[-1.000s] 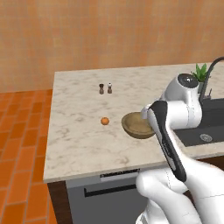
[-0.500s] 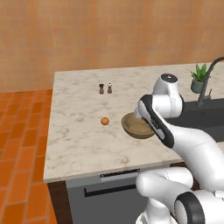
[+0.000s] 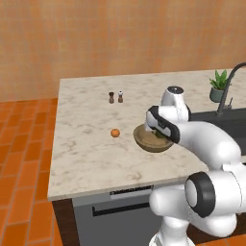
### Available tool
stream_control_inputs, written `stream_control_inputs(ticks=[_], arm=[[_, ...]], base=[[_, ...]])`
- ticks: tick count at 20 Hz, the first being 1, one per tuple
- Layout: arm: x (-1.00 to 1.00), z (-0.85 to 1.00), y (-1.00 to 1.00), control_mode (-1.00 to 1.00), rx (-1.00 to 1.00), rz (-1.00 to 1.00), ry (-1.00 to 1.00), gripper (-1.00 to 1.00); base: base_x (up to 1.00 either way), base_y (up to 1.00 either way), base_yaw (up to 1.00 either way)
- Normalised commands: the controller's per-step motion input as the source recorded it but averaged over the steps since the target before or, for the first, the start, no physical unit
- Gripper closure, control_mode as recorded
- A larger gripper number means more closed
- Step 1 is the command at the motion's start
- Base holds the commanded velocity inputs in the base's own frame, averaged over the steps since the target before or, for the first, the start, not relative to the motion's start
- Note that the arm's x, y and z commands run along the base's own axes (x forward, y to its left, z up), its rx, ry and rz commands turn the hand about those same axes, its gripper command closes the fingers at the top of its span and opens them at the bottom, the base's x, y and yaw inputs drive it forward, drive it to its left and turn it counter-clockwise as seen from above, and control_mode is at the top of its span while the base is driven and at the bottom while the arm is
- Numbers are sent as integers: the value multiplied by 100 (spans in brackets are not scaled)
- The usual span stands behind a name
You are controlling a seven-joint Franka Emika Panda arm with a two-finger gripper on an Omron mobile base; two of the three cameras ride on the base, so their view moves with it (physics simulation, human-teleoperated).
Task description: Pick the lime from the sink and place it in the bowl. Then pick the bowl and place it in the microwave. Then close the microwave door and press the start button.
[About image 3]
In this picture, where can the orange fruit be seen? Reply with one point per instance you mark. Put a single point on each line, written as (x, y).
(115, 133)

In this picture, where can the brown wooden bowl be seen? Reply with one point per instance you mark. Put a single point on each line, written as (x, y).
(150, 143)

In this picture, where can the green lime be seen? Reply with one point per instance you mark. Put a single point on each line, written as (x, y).
(159, 135)

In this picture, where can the brown pepper shaker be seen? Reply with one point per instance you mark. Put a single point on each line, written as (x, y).
(111, 97)

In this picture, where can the grey dishwasher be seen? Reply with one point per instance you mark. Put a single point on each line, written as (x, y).
(121, 227)

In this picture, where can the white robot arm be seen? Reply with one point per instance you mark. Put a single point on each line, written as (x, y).
(208, 141)

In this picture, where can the green plant in grey pot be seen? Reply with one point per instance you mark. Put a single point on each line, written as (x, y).
(218, 88)

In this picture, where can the dark sink basin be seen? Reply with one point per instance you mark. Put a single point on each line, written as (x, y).
(224, 120)

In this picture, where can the dark grey tap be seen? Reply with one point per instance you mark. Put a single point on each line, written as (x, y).
(228, 86)

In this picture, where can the dark brown cupboard panel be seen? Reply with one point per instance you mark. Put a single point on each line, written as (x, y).
(65, 222)

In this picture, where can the white-capped salt shaker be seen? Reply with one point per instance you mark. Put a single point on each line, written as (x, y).
(120, 96)

